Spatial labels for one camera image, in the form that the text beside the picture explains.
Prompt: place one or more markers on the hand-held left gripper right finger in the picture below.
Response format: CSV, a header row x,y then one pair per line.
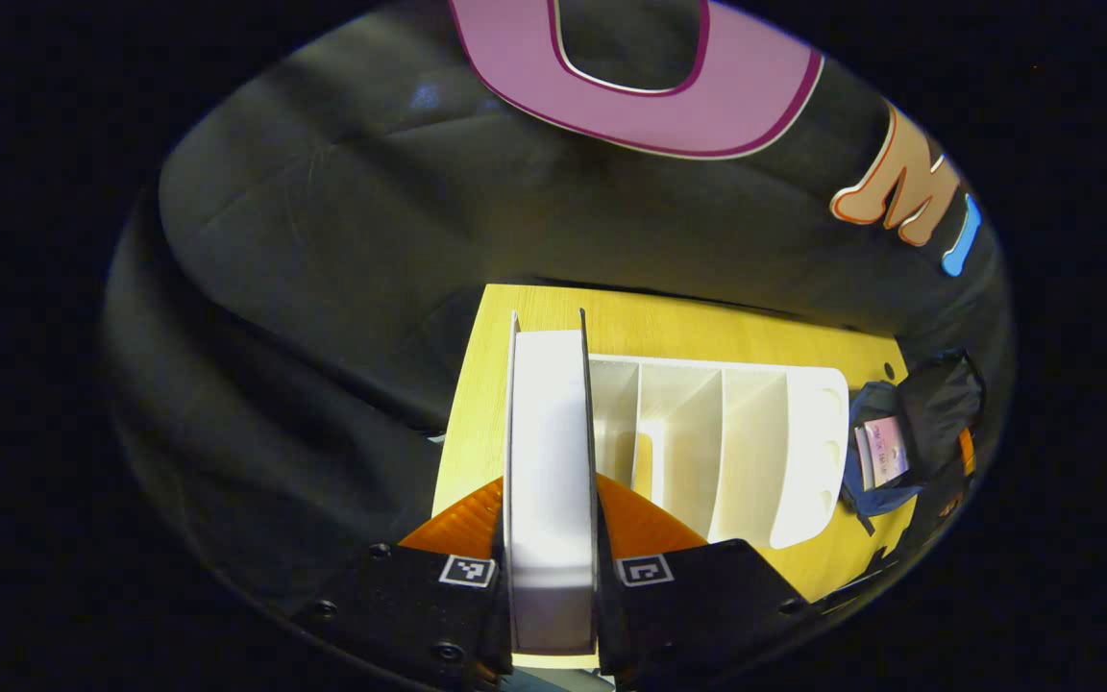
x,y
698,596

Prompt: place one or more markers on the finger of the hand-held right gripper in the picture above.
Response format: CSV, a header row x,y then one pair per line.
x,y
968,452

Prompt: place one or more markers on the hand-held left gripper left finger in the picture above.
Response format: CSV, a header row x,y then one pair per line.
x,y
400,605

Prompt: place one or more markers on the blue schoolbag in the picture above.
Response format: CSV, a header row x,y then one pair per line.
x,y
938,404

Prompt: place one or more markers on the pink book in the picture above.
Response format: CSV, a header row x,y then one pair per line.
x,y
885,452

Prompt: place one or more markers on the white bookshelf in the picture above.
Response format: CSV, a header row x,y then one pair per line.
x,y
755,452

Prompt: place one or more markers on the dark grey book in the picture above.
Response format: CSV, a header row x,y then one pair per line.
x,y
549,461

